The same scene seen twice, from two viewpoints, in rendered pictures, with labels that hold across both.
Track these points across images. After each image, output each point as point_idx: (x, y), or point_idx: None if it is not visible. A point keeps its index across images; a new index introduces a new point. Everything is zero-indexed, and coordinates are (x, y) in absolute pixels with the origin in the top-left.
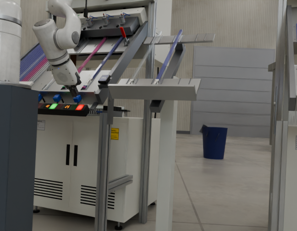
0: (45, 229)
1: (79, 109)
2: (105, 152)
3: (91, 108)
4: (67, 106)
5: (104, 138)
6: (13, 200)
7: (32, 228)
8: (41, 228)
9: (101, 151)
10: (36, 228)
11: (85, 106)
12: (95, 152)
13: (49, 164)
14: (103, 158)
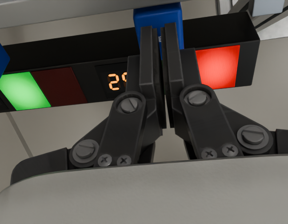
0: (71, 20)
1: (225, 83)
2: (270, 24)
3: (266, 13)
4: (117, 80)
5: (282, 14)
6: None
7: (49, 28)
8: (62, 22)
9: (255, 26)
10: (57, 26)
11: (256, 56)
12: None
13: None
14: (259, 29)
